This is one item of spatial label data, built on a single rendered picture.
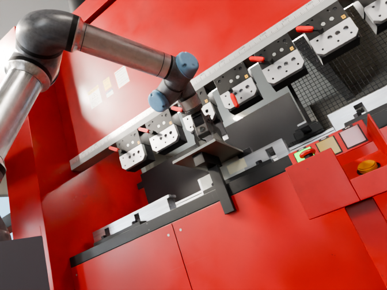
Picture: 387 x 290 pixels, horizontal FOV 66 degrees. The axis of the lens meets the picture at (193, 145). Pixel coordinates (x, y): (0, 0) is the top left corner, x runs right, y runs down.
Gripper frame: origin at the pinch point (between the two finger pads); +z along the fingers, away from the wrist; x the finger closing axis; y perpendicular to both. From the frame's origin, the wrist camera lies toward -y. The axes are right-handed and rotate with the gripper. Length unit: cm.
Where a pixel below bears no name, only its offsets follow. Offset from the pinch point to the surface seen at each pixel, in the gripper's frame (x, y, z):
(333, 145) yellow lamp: -33.7, -33.7, -2.2
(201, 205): 12.1, -12.2, 11.3
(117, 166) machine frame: 77, 72, 8
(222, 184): 1.2, -13.2, 6.3
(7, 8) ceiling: 153, 211, -149
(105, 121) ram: 52, 43, -26
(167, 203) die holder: 31.5, 5.8, 14.2
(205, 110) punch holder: -1.3, 19.4, -12.5
